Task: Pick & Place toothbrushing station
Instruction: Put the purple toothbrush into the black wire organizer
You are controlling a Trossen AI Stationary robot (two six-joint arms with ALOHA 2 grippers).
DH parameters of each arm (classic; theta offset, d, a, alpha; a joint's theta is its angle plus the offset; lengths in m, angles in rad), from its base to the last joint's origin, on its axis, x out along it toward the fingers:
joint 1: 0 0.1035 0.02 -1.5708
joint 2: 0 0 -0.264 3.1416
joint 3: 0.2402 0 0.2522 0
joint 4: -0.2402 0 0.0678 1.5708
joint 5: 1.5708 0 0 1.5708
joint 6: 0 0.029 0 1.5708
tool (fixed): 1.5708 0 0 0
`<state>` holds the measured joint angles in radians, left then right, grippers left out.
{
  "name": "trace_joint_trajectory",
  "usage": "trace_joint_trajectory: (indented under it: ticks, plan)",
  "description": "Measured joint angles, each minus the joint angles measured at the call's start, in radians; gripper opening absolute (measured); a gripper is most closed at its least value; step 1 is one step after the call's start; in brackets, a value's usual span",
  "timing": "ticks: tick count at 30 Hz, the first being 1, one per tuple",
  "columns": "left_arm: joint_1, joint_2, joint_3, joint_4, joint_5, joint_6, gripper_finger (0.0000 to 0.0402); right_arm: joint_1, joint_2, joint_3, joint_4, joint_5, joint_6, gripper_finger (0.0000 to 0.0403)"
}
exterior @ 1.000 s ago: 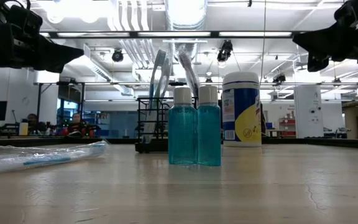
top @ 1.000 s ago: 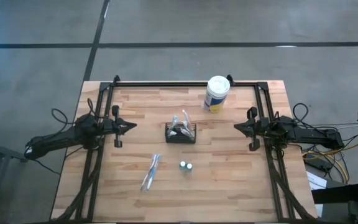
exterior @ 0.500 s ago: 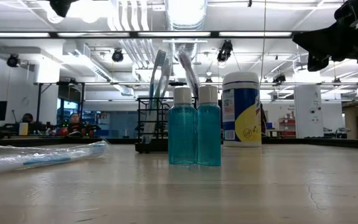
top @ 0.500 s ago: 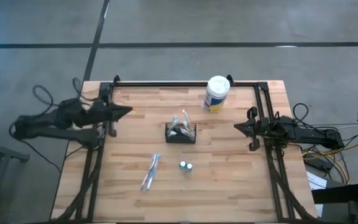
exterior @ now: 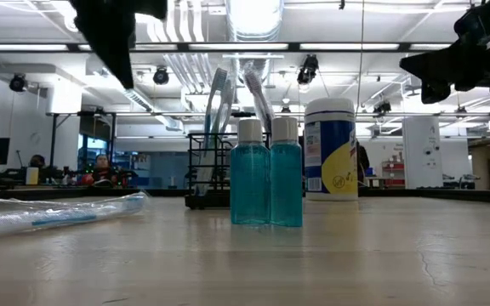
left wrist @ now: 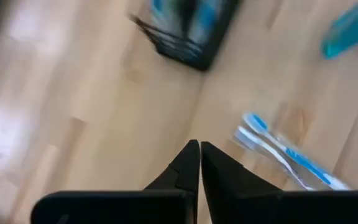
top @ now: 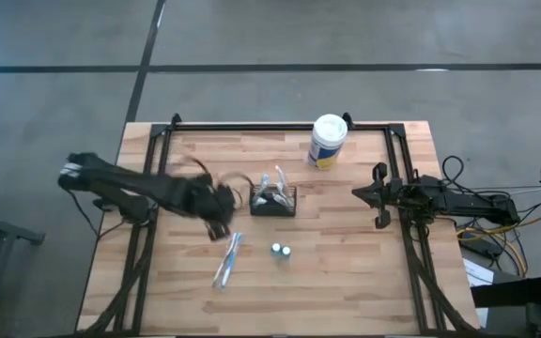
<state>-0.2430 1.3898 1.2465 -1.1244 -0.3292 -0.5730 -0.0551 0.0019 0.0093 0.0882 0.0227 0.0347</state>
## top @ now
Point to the dark blue toothbrush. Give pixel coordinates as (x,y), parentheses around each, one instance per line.
(263,180)

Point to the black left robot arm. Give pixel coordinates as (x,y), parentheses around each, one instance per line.
(125,178)

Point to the blue yellow wipes canister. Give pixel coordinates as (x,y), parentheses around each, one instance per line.
(329,136)

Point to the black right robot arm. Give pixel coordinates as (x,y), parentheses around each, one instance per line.
(463,204)

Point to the black power brick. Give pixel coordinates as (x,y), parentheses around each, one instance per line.
(482,246)

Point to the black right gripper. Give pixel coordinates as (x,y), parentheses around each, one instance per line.
(395,195)

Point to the black bench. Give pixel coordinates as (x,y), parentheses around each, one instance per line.
(510,291)

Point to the light blue toothbrush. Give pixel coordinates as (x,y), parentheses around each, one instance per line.
(234,253)

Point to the purple toothbrush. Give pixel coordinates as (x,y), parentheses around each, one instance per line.
(282,176)

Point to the clear toothbrush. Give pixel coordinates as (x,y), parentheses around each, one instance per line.
(277,197)

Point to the white paper sheet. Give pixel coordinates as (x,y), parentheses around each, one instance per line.
(477,272)

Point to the black metal stand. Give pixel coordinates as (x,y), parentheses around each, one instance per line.
(17,233)

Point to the white blue toothbrush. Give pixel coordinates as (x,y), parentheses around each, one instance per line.
(221,267)

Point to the black aluminium table frame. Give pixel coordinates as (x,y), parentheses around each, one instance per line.
(275,127)

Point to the small teal mouthwash bottle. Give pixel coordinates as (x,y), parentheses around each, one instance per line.
(276,247)
(286,251)

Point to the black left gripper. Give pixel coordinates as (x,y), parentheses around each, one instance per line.
(214,202)

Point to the black frame clamp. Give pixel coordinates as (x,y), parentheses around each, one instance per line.
(348,119)
(175,118)

